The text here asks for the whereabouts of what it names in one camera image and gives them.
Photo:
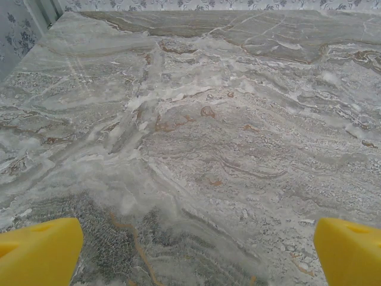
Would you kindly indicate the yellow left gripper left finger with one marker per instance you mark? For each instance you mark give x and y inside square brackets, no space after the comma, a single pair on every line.
[38,256]

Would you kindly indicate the aluminium frame post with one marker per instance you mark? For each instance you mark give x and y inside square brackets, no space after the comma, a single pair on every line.
[44,12]

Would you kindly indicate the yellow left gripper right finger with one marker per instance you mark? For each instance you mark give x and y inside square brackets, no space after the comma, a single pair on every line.
[354,259]

